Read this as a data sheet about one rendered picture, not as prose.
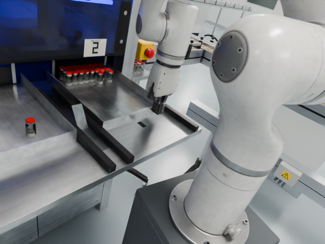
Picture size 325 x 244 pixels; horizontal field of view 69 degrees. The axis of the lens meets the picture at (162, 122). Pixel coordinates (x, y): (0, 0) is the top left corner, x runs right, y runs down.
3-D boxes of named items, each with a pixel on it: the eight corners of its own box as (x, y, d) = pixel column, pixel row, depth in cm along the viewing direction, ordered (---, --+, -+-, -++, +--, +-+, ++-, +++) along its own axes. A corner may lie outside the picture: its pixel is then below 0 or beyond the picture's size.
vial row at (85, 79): (64, 83, 84) (64, 71, 82) (106, 77, 97) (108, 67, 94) (67, 86, 83) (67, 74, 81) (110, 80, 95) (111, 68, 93)
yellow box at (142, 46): (128, 54, 103) (131, 37, 99) (140, 53, 108) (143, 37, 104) (140, 61, 99) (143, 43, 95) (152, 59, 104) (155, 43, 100)
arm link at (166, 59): (170, 46, 74) (169, 55, 76) (151, 47, 68) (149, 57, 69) (191, 56, 70) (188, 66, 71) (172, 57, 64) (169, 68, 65)
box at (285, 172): (272, 174, 141) (279, 163, 136) (275, 171, 145) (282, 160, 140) (291, 187, 135) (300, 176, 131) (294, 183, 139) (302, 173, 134)
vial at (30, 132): (24, 133, 59) (23, 119, 57) (33, 131, 60) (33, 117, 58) (28, 138, 58) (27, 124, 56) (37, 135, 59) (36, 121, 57)
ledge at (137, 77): (112, 68, 111) (112, 65, 110) (133, 66, 120) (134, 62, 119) (131, 82, 104) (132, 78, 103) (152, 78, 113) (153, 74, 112)
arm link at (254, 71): (285, 172, 44) (378, 43, 31) (202, 187, 35) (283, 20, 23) (244, 132, 52) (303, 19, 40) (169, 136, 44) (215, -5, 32)
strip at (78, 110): (70, 123, 67) (71, 105, 64) (80, 120, 69) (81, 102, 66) (99, 152, 60) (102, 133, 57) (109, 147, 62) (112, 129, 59)
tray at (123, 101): (46, 79, 84) (46, 70, 82) (107, 71, 102) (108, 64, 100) (101, 131, 67) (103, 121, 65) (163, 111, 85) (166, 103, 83)
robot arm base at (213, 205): (264, 233, 54) (309, 176, 45) (203, 272, 44) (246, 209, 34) (210, 174, 66) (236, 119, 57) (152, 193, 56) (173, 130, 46)
